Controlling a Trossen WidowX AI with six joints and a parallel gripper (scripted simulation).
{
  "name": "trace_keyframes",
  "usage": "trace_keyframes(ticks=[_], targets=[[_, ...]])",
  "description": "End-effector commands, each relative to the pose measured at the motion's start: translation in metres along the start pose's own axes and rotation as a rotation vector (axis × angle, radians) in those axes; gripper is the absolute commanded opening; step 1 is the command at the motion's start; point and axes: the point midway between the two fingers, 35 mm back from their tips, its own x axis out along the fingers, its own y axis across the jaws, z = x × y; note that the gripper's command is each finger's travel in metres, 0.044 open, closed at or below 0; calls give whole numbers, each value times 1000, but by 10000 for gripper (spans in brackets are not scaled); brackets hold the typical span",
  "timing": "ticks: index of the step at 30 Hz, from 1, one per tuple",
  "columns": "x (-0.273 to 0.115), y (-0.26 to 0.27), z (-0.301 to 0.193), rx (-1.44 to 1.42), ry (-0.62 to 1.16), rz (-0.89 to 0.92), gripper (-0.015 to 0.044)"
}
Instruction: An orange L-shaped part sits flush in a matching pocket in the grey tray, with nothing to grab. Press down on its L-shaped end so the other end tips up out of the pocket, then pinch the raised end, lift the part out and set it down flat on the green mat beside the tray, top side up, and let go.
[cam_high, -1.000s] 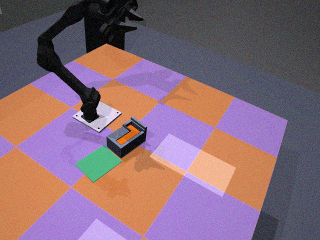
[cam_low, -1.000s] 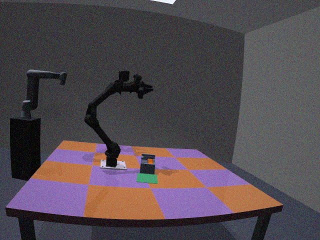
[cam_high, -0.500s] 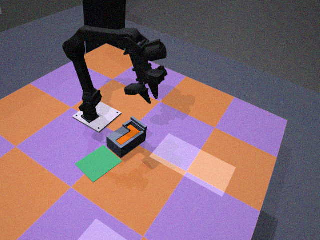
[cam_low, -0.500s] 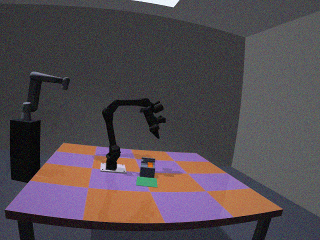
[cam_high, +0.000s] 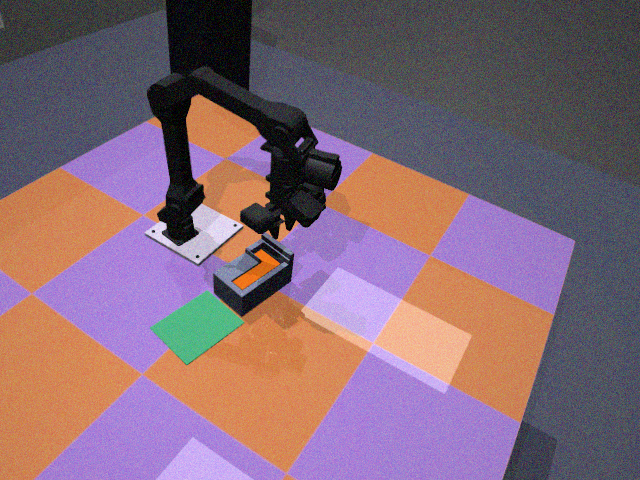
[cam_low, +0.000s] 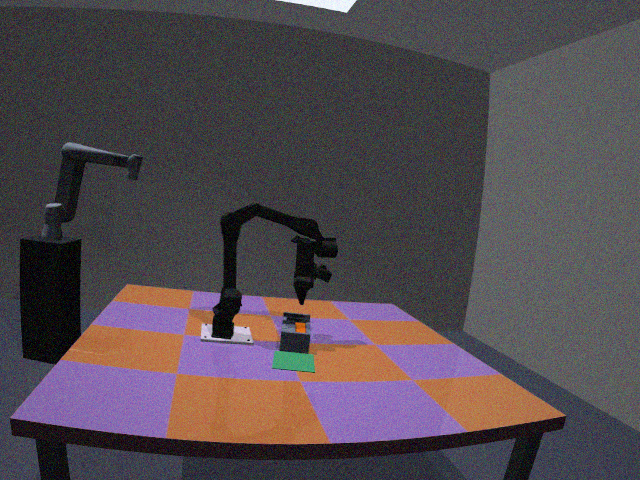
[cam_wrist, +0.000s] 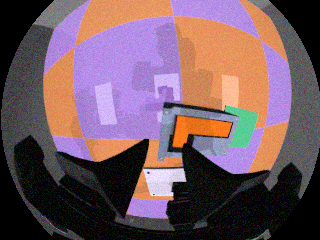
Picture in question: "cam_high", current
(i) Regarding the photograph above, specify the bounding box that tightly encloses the orange l-shaped part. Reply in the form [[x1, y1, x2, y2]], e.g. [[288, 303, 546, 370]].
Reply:
[[232, 250, 280, 290]]

